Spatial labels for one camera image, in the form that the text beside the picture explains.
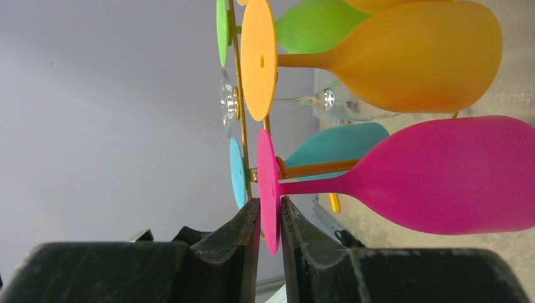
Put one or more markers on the gold wire glass rack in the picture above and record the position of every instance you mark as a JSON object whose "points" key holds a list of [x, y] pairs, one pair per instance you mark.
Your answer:
{"points": [[241, 120]]}

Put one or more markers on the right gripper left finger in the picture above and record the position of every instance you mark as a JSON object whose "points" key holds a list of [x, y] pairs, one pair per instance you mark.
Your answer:
{"points": [[222, 267]]}

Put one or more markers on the green wine glass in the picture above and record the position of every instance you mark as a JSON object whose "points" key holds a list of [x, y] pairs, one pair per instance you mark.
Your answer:
{"points": [[307, 27]]}

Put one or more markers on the yellow handled screwdriver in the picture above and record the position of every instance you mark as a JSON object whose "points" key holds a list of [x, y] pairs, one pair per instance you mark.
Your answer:
{"points": [[334, 199]]}

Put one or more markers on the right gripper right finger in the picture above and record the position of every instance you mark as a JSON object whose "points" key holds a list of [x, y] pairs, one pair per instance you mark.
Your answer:
{"points": [[319, 269]]}

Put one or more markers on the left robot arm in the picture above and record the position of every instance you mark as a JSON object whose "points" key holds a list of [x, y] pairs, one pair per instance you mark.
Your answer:
{"points": [[186, 234]]}

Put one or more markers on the orange wine glass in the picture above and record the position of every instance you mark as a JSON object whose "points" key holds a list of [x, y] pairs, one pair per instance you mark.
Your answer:
{"points": [[422, 57], [376, 4]]}

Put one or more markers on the clear wine glass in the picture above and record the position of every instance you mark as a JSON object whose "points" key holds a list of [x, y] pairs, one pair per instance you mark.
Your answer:
{"points": [[334, 99]]}

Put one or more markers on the pink wine glass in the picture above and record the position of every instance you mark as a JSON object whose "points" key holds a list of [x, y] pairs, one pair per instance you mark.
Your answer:
{"points": [[471, 175]]}

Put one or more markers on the blue wine glass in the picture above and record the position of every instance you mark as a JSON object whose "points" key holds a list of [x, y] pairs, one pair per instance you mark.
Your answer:
{"points": [[339, 143]]}

